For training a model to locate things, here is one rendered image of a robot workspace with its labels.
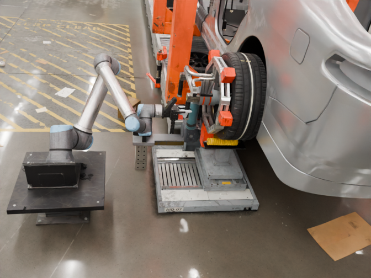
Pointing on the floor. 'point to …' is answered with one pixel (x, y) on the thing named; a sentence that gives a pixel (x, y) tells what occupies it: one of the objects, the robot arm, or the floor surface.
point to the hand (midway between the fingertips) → (190, 109)
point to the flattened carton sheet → (342, 235)
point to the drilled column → (141, 157)
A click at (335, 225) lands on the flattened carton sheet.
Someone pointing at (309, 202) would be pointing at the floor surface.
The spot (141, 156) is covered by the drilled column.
